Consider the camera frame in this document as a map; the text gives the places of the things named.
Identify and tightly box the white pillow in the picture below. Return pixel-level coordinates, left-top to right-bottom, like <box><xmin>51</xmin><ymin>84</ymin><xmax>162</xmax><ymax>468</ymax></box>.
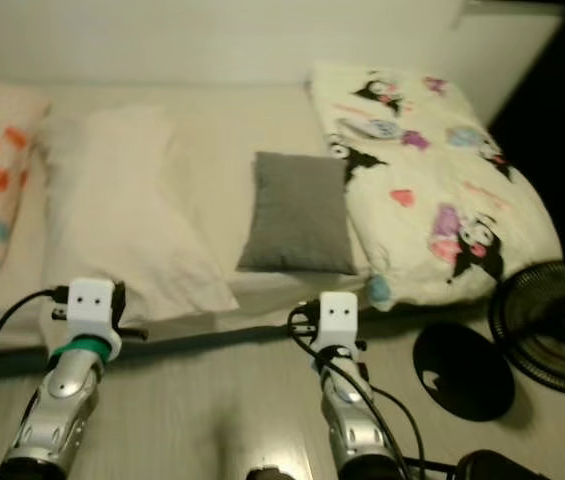
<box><xmin>37</xmin><ymin>105</ymin><xmax>240</xmax><ymax>353</ymax></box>

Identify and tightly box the green left wrist band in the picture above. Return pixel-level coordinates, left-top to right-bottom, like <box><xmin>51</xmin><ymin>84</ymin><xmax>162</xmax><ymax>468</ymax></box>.
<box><xmin>49</xmin><ymin>338</ymin><xmax>113</xmax><ymax>363</ymax></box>

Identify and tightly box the grey square cushion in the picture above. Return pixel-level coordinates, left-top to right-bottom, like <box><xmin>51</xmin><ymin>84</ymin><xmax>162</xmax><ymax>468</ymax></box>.
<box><xmin>236</xmin><ymin>152</ymin><xmax>359</xmax><ymax>277</ymax></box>

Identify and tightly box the grey robot lower body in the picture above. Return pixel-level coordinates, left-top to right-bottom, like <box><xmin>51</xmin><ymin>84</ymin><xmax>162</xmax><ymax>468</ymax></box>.
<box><xmin>246</xmin><ymin>465</ymin><xmax>309</xmax><ymax>480</ymax></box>

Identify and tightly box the black floor fan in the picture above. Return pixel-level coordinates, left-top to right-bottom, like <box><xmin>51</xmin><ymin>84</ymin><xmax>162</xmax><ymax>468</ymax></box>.
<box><xmin>412</xmin><ymin>262</ymin><xmax>565</xmax><ymax>423</ymax></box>

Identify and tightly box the cartoon print cream blanket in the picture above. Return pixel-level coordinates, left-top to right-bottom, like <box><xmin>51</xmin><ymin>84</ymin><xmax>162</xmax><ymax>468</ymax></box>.
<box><xmin>309</xmin><ymin>62</ymin><xmax>564</xmax><ymax>310</ymax></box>

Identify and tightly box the bed with cream sheet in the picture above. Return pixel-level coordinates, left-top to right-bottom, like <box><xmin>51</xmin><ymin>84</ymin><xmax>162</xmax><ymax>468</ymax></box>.
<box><xmin>0</xmin><ymin>80</ymin><xmax>528</xmax><ymax>383</ymax></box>

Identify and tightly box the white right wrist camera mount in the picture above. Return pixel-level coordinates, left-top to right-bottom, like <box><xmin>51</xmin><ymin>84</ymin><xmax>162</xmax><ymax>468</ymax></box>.
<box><xmin>316</xmin><ymin>292</ymin><xmax>361</xmax><ymax>352</ymax></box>

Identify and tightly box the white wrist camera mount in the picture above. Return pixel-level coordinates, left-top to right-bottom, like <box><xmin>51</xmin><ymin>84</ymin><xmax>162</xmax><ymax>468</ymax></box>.
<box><xmin>316</xmin><ymin>292</ymin><xmax>361</xmax><ymax>352</ymax></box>
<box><xmin>64</xmin><ymin>278</ymin><xmax>124</xmax><ymax>361</ymax></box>

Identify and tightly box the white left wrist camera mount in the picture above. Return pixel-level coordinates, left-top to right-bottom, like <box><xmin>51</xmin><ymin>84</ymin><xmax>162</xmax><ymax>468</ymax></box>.
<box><xmin>64</xmin><ymin>278</ymin><xmax>124</xmax><ymax>361</ymax></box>

